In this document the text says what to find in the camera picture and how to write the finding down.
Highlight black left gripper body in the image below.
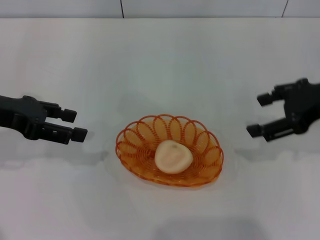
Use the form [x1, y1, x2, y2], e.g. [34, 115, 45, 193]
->
[0, 94, 49, 141]

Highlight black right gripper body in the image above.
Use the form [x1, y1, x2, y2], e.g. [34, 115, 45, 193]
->
[283, 77, 320, 135]

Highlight orange woven plastic basket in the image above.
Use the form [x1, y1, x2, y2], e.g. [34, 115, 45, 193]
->
[115, 113, 224, 189]

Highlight pale toy peach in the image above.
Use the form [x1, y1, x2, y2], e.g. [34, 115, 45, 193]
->
[154, 140, 194, 175]

